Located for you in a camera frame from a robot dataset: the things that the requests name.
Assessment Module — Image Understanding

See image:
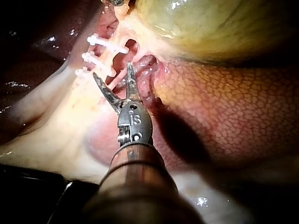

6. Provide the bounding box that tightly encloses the right arm instrument jaw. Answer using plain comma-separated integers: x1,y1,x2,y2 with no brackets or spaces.
125,62,139,101
93,72,123,115

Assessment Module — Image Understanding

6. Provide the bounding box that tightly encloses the right arm instrument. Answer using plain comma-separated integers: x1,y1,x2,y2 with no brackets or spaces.
117,99,154,147

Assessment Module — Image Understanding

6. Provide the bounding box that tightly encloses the left arm instrument jaw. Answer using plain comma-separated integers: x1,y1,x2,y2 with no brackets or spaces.
102,0,126,7

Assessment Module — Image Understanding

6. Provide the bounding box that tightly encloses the gallbladder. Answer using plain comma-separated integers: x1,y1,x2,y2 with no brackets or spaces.
114,0,299,69

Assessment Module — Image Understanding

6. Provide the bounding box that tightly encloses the thin tube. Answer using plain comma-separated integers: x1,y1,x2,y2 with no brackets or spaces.
92,30,128,81
137,54,162,108

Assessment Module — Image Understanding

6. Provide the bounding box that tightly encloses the white clip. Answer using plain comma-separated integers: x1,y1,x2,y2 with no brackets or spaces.
74,66,90,78
81,51,117,77
87,34,129,54

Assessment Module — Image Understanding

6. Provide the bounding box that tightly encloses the pale fatty tissue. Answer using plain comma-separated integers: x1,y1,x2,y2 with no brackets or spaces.
172,168,266,224
0,25,123,187

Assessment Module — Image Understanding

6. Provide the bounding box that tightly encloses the dark red liver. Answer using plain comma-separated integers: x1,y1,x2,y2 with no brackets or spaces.
0,0,299,175

